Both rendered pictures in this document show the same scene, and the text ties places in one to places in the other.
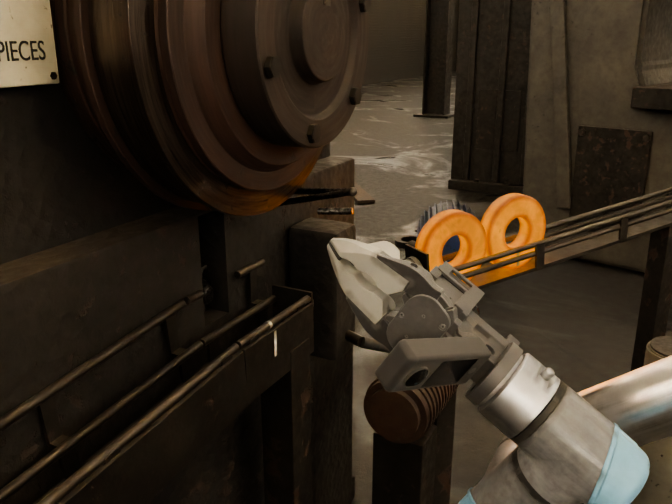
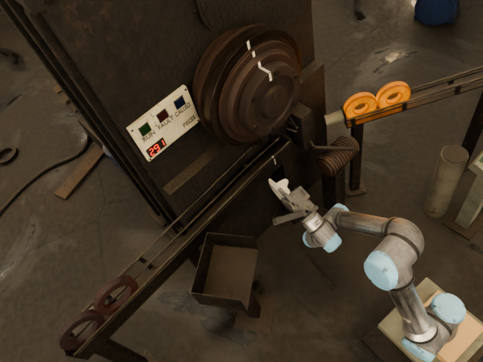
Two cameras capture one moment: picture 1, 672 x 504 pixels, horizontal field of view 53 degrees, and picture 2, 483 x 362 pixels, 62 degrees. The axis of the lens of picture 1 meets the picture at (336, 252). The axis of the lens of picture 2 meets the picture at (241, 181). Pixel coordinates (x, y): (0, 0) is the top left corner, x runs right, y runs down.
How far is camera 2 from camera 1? 1.14 m
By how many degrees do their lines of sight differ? 45
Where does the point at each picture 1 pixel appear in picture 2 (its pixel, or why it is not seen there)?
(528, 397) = (310, 228)
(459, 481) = (376, 161)
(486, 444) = (398, 144)
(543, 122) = not seen: outside the picture
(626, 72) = not seen: outside the picture
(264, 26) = (250, 121)
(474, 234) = (370, 102)
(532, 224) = (402, 94)
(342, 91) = (288, 105)
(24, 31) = (188, 116)
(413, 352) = (277, 221)
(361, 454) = not seen: hidden behind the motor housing
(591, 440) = (323, 239)
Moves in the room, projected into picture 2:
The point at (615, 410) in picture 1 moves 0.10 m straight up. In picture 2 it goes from (346, 223) to (346, 210)
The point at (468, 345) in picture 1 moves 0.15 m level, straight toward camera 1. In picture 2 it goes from (297, 215) to (277, 248)
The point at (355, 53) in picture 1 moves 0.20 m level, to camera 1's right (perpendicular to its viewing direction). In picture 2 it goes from (293, 91) to (346, 96)
